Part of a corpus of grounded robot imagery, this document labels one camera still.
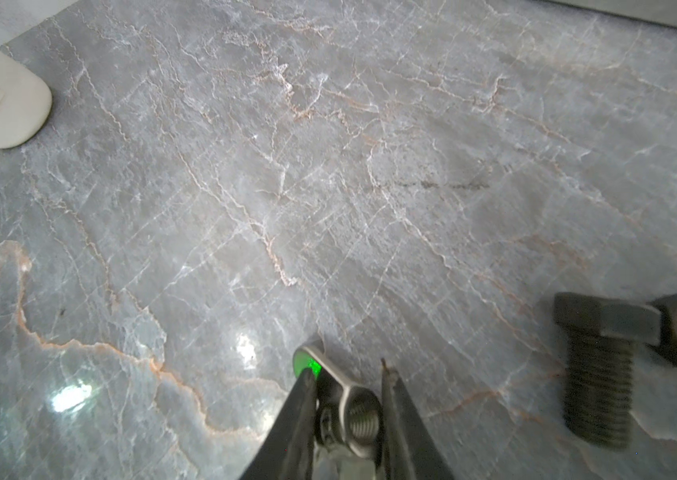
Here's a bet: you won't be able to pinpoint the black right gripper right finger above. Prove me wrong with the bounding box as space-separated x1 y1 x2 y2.
382 360 456 479

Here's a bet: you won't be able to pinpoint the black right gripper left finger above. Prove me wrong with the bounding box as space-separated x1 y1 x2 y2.
240 368 318 480

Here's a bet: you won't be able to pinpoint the silver wing nut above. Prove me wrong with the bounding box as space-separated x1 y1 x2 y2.
292 339 383 479

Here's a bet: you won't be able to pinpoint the black bolt with nut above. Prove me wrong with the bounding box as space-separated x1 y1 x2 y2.
553 292 662 451

